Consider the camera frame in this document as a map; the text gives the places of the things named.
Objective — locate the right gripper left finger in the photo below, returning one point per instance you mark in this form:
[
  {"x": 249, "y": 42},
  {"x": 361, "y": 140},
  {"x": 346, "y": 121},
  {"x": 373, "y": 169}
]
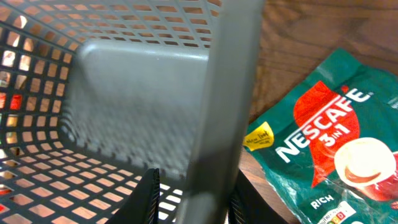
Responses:
[{"x": 142, "y": 206}]

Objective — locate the grey plastic basket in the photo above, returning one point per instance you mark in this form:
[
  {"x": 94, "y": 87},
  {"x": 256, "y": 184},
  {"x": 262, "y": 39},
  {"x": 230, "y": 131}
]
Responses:
[{"x": 96, "y": 93}]

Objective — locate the green Nescafe coffee bag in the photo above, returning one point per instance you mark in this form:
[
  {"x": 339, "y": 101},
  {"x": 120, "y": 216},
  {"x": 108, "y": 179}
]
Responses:
[{"x": 329, "y": 147}]

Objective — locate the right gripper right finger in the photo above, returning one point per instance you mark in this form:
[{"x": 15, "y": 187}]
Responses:
[{"x": 246, "y": 206}]

